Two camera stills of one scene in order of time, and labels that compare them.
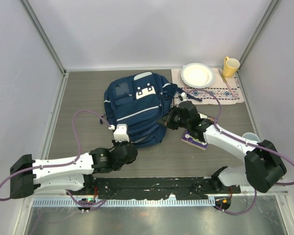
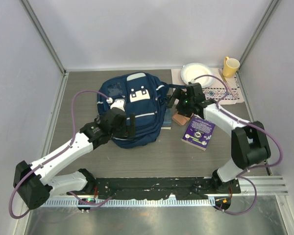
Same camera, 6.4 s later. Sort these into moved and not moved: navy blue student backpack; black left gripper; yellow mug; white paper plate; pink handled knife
Moved: black left gripper; navy blue student backpack
Not moved: yellow mug; white paper plate; pink handled knife
